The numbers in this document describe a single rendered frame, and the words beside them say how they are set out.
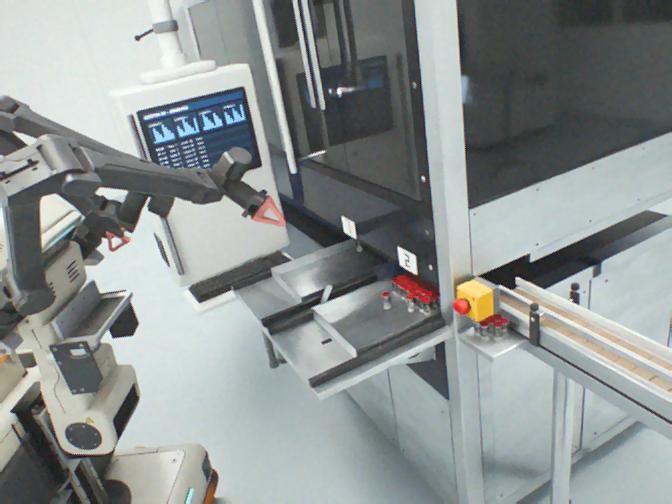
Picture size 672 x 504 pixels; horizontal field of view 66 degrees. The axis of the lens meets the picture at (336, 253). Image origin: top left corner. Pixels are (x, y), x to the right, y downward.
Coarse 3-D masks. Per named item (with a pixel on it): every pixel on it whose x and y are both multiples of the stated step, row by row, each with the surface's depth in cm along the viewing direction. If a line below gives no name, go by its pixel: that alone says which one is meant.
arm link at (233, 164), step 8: (232, 152) 123; (240, 152) 125; (248, 152) 126; (224, 160) 123; (232, 160) 122; (240, 160) 123; (248, 160) 125; (200, 168) 126; (208, 168) 128; (216, 168) 125; (224, 168) 123; (232, 168) 123; (240, 168) 124; (216, 176) 126; (224, 176) 124; (232, 176) 125; (240, 176) 126; (216, 184) 126; (224, 184) 125; (216, 192) 124; (224, 192) 126; (208, 200) 124; (216, 200) 126
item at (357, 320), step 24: (360, 288) 156; (384, 288) 160; (336, 312) 152; (360, 312) 150; (384, 312) 148; (408, 312) 146; (432, 312) 144; (336, 336) 139; (360, 336) 139; (384, 336) 132
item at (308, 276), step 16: (352, 240) 190; (304, 256) 183; (320, 256) 186; (336, 256) 186; (352, 256) 184; (368, 256) 182; (272, 272) 178; (288, 272) 181; (304, 272) 179; (320, 272) 177; (336, 272) 175; (352, 272) 173; (368, 272) 166; (384, 272) 169; (288, 288) 166; (304, 288) 168; (320, 288) 167
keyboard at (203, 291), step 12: (276, 252) 211; (252, 264) 204; (264, 264) 202; (276, 264) 202; (216, 276) 200; (228, 276) 198; (240, 276) 196; (192, 288) 195; (204, 288) 192; (216, 288) 190; (228, 288) 191; (204, 300) 188
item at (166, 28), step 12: (156, 0) 173; (168, 0) 176; (156, 12) 174; (168, 12) 176; (156, 24) 175; (168, 24) 176; (168, 36) 178; (168, 48) 179; (180, 48) 181; (168, 60) 179; (180, 60) 180
